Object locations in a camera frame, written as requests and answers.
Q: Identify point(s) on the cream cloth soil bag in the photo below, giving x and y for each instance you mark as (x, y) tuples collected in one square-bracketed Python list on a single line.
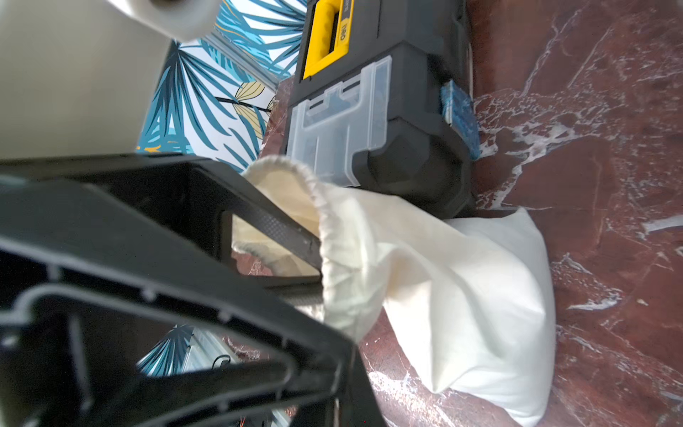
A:
[(470, 300)]

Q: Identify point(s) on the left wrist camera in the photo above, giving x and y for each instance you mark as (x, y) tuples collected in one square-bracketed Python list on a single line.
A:
[(77, 77)]

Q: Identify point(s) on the black yellow toolbox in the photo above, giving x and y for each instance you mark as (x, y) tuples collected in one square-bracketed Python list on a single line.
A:
[(366, 111)]

